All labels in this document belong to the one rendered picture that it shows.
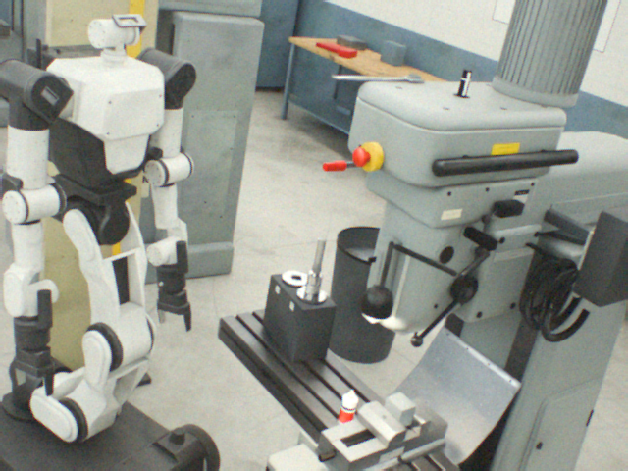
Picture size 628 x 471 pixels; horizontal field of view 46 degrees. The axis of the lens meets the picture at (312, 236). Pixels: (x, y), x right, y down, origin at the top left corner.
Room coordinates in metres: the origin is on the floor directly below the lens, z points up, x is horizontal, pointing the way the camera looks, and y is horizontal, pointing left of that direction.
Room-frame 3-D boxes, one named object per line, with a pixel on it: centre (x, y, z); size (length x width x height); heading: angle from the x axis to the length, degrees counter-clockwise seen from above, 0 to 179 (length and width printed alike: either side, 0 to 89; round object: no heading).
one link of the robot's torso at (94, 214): (1.82, 0.59, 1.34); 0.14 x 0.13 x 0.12; 149
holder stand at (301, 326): (2.01, 0.00, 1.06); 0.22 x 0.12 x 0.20; 33
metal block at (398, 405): (1.59, -0.31, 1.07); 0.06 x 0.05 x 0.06; 41
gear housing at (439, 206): (1.67, -0.30, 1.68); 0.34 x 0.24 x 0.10; 130
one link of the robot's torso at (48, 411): (1.85, 0.62, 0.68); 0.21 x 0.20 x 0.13; 59
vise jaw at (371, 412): (1.55, -0.26, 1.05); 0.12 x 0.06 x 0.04; 41
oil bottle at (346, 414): (1.65, -0.18, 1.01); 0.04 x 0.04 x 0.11
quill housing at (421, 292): (1.64, -0.27, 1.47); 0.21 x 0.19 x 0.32; 40
